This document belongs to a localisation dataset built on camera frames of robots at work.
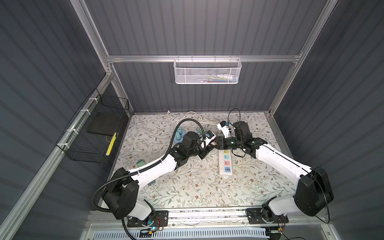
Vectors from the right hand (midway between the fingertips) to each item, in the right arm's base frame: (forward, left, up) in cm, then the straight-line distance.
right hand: (212, 144), depth 79 cm
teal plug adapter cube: (-14, +34, -18) cm, 41 cm away
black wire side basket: (0, +61, +11) cm, 62 cm away
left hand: (+1, +1, -1) cm, 2 cm away
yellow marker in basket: (-5, +48, +10) cm, 50 cm away
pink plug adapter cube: (0, -1, +2) cm, 3 cm away
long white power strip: (-4, -9, -17) cm, 20 cm away
